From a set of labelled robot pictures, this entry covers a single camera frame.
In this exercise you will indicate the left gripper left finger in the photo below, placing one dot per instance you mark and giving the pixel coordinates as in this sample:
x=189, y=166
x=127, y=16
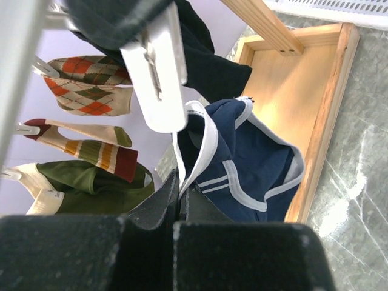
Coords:
x=132, y=251

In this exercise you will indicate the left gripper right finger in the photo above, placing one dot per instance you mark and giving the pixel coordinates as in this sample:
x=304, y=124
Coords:
x=213, y=253

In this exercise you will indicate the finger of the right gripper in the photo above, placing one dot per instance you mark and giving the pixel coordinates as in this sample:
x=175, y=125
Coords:
x=114, y=23

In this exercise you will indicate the white plastic clip hanger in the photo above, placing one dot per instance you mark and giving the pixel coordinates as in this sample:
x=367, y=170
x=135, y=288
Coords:
x=145, y=34

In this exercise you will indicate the navy blue white-trimmed underwear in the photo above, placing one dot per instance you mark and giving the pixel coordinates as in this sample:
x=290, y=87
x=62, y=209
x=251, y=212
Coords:
x=247, y=171

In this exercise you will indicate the olive green hanging underwear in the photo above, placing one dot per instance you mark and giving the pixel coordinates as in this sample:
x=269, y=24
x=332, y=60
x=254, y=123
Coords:
x=79, y=187

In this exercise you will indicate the black hanging underwear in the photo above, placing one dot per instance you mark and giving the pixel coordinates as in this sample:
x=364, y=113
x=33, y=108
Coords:
x=214, y=77

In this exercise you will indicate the orange patterned hanging sock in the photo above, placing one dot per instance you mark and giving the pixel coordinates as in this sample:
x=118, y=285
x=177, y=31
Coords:
x=91, y=86

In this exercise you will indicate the striped hanging sock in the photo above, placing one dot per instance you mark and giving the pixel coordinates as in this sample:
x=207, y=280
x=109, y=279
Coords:
x=108, y=147

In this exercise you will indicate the wooden clothes rack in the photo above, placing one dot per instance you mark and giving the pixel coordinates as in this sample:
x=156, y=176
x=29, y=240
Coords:
x=298, y=80

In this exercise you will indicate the white plastic basket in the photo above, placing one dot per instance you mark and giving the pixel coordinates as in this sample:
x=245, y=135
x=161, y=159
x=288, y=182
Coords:
x=371, y=14

